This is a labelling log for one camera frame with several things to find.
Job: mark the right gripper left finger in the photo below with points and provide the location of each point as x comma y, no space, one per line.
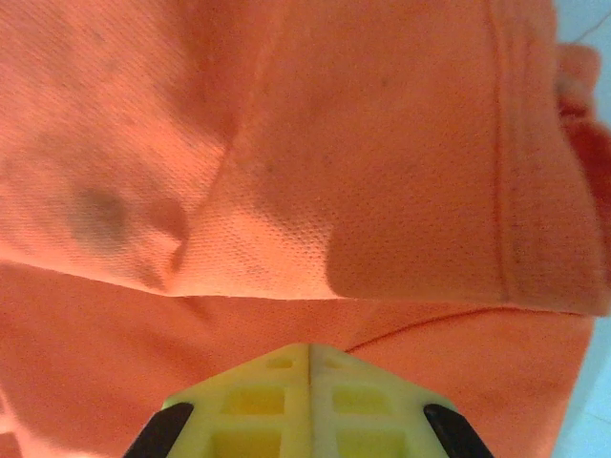
248,420

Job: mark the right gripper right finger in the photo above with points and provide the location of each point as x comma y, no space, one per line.
372,420

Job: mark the orange t-shirt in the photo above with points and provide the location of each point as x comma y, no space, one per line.
334,191

